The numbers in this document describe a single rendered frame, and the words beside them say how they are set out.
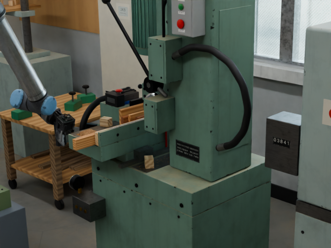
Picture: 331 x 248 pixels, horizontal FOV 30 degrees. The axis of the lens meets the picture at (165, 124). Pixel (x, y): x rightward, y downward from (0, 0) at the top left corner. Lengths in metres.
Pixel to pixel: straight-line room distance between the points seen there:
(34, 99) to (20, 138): 1.91
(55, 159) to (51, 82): 1.13
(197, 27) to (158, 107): 0.33
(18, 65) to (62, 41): 2.47
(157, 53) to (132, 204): 0.62
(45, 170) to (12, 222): 1.39
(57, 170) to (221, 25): 1.97
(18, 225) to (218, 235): 0.87
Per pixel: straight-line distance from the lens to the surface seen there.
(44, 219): 3.79
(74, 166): 3.99
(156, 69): 2.12
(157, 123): 2.17
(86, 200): 2.52
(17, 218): 2.67
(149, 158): 2.31
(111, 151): 2.30
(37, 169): 4.04
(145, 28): 2.32
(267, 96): 3.80
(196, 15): 2.01
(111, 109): 2.55
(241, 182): 2.30
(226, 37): 2.08
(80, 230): 3.62
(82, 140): 2.25
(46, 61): 4.68
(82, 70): 5.05
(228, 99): 2.14
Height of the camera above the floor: 1.69
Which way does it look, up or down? 18 degrees down
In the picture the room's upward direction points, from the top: 1 degrees counter-clockwise
